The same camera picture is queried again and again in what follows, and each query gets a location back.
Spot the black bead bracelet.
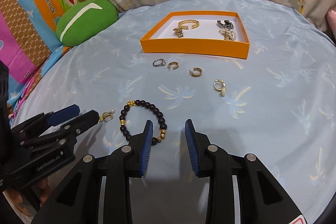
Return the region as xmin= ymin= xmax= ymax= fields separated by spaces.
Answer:
xmin=119 ymin=99 xmax=168 ymax=146

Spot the light blue palm bedsheet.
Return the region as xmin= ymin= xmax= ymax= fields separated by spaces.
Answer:
xmin=15 ymin=0 xmax=335 ymax=223

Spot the green plush cushion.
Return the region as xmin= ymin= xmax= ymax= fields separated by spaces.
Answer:
xmin=56 ymin=0 xmax=118 ymax=47

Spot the gold pearl hoop earring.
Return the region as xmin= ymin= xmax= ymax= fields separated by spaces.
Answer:
xmin=214 ymin=79 xmax=227 ymax=97

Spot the white pearl bracelet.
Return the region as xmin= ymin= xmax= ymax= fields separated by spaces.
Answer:
xmin=219 ymin=28 xmax=237 ymax=41

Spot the gold wrist watch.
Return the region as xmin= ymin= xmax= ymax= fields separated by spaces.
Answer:
xmin=173 ymin=26 xmax=189 ymax=38

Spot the silver wrist watch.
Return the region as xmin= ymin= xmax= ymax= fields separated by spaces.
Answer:
xmin=217 ymin=19 xmax=234 ymax=30

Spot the gold pearl drop earring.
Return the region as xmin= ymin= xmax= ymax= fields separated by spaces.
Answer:
xmin=98 ymin=109 xmax=115 ymax=123

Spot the left hand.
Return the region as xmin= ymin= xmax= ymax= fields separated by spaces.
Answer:
xmin=3 ymin=178 xmax=51 ymax=217

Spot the orange jewelry box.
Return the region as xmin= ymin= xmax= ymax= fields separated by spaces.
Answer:
xmin=140 ymin=11 xmax=250 ymax=59

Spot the colourful monkey cartoon blanket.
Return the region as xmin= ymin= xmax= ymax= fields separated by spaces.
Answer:
xmin=1 ymin=0 xmax=83 ymax=118

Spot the gold cuff bangle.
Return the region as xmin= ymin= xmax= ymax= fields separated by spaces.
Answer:
xmin=178 ymin=19 xmax=200 ymax=30

